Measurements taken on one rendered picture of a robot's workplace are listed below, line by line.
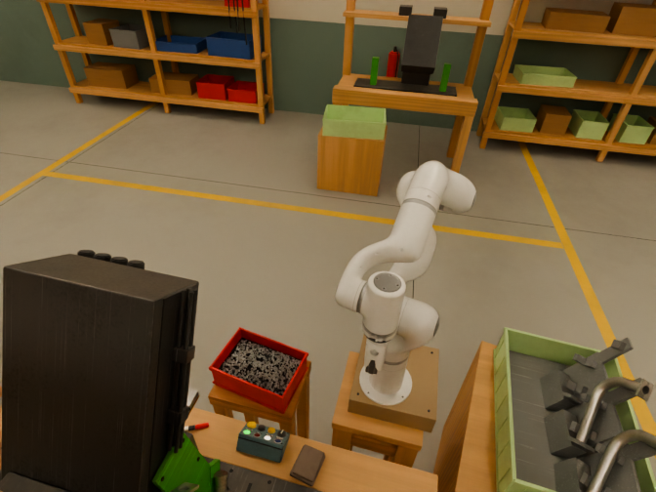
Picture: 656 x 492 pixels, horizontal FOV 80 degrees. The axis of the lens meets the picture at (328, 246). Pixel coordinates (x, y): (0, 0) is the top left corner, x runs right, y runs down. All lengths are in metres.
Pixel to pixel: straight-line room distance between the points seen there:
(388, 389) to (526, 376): 0.63
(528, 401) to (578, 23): 4.56
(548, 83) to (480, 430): 4.63
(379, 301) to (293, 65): 5.55
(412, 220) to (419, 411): 0.76
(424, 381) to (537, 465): 0.44
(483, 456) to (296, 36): 5.50
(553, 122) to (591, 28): 1.05
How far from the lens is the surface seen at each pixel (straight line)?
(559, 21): 5.60
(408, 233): 0.95
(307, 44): 6.13
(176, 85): 6.47
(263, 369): 1.61
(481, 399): 1.78
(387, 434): 1.54
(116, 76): 6.96
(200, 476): 1.19
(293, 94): 6.36
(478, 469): 1.64
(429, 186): 1.02
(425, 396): 1.53
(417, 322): 1.19
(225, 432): 1.49
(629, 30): 5.84
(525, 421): 1.72
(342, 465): 1.42
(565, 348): 1.90
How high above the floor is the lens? 2.22
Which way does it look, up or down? 39 degrees down
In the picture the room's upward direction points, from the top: 3 degrees clockwise
